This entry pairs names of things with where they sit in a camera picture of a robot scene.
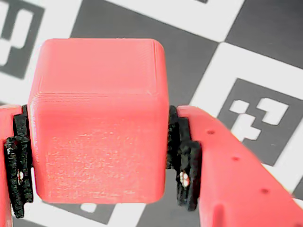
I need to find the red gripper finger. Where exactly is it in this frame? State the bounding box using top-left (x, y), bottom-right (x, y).
top-left (0, 104), bottom-right (34, 227)
top-left (165, 105), bottom-right (303, 227)

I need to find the red cube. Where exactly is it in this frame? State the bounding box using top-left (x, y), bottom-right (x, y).
top-left (27, 37), bottom-right (169, 204)

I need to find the checkerboard marker mat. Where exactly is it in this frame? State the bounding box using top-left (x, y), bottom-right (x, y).
top-left (0, 0), bottom-right (303, 227)

